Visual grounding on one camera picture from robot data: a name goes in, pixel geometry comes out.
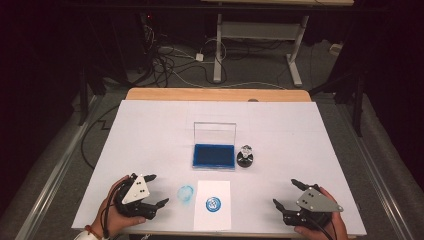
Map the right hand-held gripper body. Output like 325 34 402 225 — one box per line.
282 183 345 231

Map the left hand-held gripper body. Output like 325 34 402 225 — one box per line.
114 172 158 221

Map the round stamp with clear handle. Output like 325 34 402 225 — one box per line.
236 144 254 164

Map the blue ink pad clear case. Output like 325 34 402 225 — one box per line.
192 121 238 170

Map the person's right hand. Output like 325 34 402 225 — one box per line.
293 186 349 240

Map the person's left hand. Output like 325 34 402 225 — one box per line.
89 175 148 238

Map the small white paper sheet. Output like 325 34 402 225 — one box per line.
193 180 233 232

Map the wooden table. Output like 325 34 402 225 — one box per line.
125 87 313 103

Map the black metal stand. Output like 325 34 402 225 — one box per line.
77 64 106 127
308 66 366 138

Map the right hand-held gripper black cable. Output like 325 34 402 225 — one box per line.
311 218 338 240

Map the hand-held gripper black cable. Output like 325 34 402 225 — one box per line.
311 218 338 240
99 181 126 239

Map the left hand-held gripper black cable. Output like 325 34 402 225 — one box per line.
99 181 126 239

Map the orange bead bracelet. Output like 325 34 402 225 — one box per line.
83 224 105 240

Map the aluminium floor rail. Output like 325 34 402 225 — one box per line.
336 103 416 240
14 94 104 240

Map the black floor cable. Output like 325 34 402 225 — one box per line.
80 104 121 170

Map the tangle of black cables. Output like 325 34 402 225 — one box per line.
138 13 218 88

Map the white metal desk frame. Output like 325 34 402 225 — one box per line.
213 13 309 88

